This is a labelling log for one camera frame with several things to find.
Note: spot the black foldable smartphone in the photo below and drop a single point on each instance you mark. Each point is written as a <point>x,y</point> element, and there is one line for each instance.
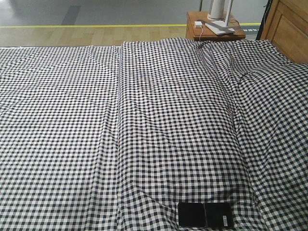
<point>208,215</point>

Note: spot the black white checkered bed sheet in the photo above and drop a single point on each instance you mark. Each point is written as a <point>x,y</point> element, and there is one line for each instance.
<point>114,138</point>

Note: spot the white desk lamp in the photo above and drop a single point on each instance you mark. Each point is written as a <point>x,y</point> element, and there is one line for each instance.
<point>220,27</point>

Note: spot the wooden nightstand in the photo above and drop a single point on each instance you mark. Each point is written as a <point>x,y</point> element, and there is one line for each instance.
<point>200,28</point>

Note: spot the white power adapter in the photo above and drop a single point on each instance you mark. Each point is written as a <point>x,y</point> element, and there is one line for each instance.
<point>198,24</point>

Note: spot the white cylindrical fan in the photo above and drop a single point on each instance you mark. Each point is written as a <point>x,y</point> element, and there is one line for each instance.
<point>216,10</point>

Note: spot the wooden headboard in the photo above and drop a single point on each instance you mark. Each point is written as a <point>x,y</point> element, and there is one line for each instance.
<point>286,27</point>

